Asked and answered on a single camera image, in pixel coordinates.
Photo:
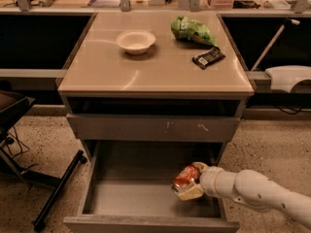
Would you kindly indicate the green chip bag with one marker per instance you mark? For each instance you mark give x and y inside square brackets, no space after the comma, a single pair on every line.
[188,29]

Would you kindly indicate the open grey drawer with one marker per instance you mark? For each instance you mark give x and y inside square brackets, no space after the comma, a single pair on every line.
[128,190]

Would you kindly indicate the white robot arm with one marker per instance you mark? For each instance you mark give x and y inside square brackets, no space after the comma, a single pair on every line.
[247,187]

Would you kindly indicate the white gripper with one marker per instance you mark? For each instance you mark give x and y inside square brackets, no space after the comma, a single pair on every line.
[211,181]

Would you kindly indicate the black snack bar packet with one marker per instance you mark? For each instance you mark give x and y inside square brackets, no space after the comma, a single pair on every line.
[208,58]

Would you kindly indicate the black rolling stand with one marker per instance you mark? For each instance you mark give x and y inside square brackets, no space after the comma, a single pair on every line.
[13,106]

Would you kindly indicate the grey drawer cabinet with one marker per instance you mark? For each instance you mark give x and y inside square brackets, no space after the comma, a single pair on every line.
[103,79]

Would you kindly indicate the white bowl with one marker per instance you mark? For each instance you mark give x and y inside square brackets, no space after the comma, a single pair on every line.
[135,41]

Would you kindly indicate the closed grey drawer front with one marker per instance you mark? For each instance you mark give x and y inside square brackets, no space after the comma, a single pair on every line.
[153,128]

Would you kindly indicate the orange soda can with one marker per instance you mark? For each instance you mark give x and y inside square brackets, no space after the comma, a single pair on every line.
[185,180]

